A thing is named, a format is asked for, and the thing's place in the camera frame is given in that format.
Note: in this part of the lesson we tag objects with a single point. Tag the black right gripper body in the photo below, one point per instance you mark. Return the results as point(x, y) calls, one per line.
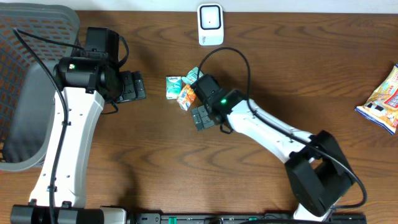
point(208, 107)

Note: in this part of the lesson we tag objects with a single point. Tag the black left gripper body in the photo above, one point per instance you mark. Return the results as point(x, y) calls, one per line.
point(132, 86)

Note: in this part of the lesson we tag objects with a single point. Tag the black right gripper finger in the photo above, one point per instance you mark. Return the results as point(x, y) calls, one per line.
point(206, 121)
point(198, 115)

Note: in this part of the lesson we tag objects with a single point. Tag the teal wet wipes pack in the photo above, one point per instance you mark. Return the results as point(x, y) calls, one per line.
point(192, 76)

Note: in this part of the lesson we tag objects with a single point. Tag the orange snack packet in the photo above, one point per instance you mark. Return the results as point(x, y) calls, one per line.
point(186, 97)

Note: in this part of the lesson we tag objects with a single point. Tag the teal tissue pack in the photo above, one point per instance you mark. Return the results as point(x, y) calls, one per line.
point(173, 87)

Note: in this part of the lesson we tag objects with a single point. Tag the yellow snack bag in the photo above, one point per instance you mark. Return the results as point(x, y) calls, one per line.
point(381, 106)

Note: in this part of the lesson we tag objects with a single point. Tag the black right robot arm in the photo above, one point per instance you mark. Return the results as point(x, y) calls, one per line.
point(318, 171)

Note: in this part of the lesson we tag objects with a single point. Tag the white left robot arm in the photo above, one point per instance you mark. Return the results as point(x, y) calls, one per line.
point(84, 83)

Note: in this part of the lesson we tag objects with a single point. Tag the white barcode scanner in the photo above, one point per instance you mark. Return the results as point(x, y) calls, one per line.
point(210, 24)

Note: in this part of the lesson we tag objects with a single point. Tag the grey plastic mesh basket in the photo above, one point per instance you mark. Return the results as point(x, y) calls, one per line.
point(27, 107)

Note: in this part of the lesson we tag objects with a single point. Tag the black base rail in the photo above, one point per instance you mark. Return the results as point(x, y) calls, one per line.
point(156, 218)

